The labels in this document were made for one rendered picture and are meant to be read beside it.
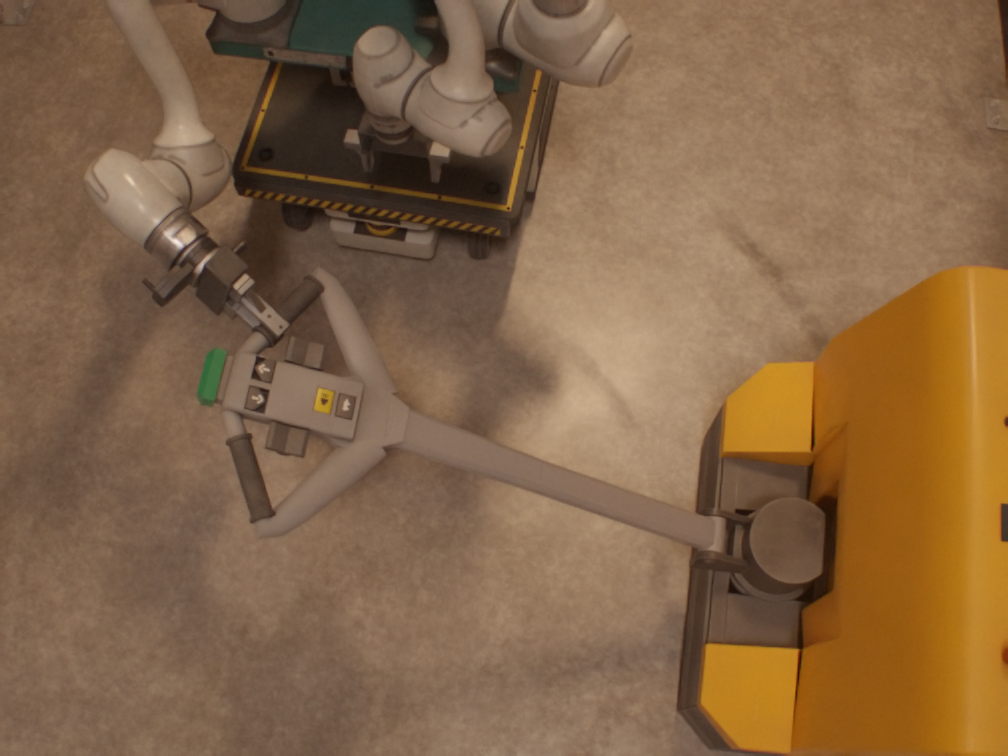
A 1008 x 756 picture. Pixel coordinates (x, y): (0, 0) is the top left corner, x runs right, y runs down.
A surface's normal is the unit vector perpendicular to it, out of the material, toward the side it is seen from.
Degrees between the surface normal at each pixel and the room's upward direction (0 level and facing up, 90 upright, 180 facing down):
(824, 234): 0
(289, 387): 22
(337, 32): 0
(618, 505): 38
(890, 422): 74
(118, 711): 0
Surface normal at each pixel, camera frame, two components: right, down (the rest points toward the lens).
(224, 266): 0.36, -0.28
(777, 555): -0.01, -0.36
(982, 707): -0.25, -0.37
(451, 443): 0.60, -0.20
